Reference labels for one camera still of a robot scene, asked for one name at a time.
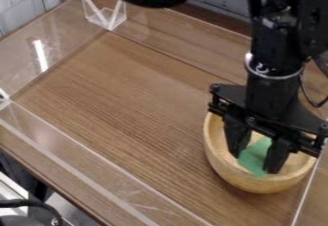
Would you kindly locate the green rectangular block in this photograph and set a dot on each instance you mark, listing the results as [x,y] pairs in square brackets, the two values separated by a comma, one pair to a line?
[252,157]

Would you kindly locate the clear acrylic tray wall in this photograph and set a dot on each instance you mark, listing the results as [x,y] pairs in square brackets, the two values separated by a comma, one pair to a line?
[102,115]

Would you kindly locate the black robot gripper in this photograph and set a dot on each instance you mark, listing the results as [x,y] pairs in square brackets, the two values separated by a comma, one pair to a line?
[266,106]

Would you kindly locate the clear acrylic corner bracket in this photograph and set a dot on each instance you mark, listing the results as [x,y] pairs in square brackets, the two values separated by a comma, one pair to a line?
[108,18]

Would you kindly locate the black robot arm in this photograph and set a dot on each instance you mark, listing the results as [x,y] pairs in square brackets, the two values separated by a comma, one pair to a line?
[290,38]

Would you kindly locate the brown wooden bowl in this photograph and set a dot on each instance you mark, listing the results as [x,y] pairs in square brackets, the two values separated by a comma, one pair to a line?
[298,165]

